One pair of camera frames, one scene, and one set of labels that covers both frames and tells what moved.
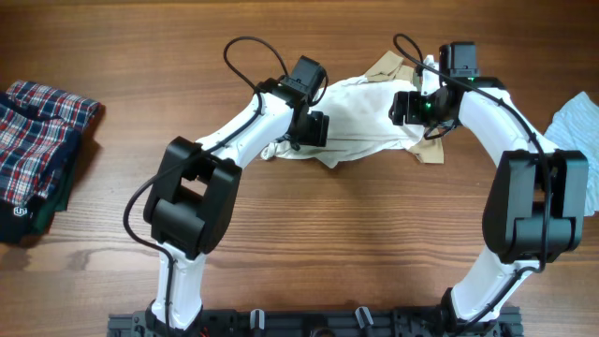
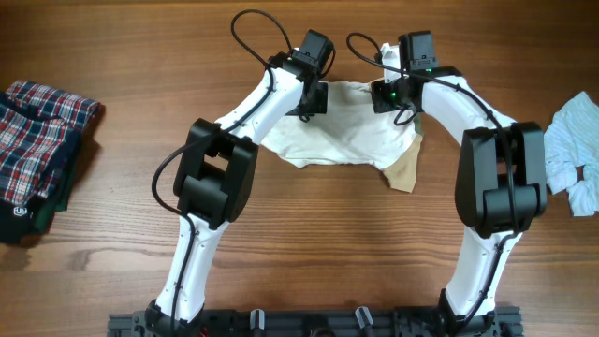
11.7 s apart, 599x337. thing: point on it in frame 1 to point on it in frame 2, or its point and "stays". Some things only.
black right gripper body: (425, 117) to (387, 96)
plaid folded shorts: (39, 127) stays
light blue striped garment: (576, 127) stays
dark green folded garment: (57, 200) stays
